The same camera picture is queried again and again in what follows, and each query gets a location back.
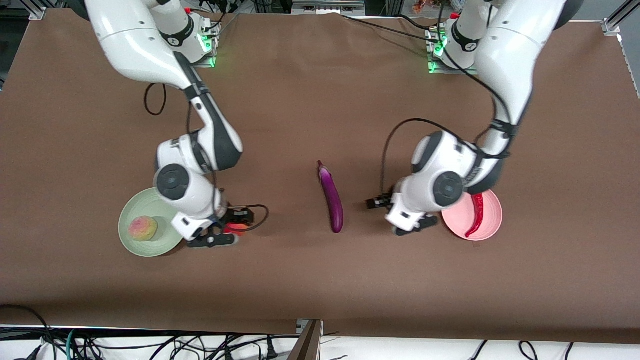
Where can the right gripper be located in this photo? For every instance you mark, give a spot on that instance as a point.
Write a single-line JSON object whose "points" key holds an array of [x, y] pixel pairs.
{"points": [[234, 216]]}

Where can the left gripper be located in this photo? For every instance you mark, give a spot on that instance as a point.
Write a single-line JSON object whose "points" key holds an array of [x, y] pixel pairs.
{"points": [[384, 200]]}

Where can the red pomegranate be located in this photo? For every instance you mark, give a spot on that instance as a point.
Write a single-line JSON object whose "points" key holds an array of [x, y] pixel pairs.
{"points": [[239, 229]]}

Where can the long purple eggplant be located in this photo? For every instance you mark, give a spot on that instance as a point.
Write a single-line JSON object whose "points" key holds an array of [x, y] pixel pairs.
{"points": [[332, 200]]}

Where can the yellow-pink peach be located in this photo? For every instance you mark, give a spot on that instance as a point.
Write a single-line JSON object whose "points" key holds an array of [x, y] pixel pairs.
{"points": [[142, 228]]}

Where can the red chili pepper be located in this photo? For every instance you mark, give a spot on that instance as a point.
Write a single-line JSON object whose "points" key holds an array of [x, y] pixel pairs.
{"points": [[477, 215]]}

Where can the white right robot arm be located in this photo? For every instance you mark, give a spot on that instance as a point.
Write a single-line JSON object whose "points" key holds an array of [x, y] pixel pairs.
{"points": [[130, 35]]}

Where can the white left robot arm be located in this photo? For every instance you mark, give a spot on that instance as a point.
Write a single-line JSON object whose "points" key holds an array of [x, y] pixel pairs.
{"points": [[510, 60]]}

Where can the light green round plate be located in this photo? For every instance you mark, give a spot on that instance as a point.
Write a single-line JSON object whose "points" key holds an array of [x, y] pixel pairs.
{"points": [[150, 247]]}

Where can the brown table cloth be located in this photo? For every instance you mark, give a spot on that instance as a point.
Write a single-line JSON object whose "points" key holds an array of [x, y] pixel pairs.
{"points": [[320, 280]]}

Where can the pink round plate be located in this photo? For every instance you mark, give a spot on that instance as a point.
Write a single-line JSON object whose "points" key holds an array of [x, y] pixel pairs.
{"points": [[492, 215]]}

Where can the black power plug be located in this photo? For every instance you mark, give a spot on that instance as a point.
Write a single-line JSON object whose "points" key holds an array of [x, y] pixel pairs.
{"points": [[271, 350]]}

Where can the orange red background object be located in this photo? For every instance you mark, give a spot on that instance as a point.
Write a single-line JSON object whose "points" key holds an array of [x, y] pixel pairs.
{"points": [[425, 6]]}

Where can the grey equipment rack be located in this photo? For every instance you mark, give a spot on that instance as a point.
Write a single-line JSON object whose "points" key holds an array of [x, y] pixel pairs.
{"points": [[327, 7]]}

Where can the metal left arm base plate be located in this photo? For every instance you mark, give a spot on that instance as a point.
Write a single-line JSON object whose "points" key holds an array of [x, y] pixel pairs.
{"points": [[435, 70]]}

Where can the aluminium camera post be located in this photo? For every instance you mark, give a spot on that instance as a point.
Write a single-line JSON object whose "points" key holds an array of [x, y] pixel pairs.
{"points": [[307, 345]]}

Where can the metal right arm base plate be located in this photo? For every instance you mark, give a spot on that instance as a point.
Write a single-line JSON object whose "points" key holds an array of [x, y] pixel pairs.
{"points": [[207, 60]]}

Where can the aluminium corner bracket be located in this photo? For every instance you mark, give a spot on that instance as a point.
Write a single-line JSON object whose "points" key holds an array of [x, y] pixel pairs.
{"points": [[39, 13]]}

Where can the aluminium frame profile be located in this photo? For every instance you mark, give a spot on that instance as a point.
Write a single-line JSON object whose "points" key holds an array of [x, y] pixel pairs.
{"points": [[611, 26]]}

